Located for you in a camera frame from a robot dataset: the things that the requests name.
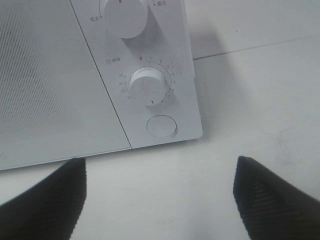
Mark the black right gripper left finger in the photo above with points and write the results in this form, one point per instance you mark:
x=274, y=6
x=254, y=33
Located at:
x=50, y=209

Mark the white round door button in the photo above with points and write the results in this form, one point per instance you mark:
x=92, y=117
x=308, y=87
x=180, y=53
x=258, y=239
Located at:
x=161, y=126

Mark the white upper power knob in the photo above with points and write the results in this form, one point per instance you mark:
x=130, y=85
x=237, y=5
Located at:
x=125, y=19

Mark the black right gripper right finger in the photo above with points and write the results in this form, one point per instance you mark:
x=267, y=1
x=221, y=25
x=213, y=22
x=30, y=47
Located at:
x=270, y=207

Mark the white microwave oven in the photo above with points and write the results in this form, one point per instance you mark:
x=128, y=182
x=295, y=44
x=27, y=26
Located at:
x=165, y=45

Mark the white lower timer knob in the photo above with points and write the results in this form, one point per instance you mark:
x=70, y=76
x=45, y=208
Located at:
x=148, y=85

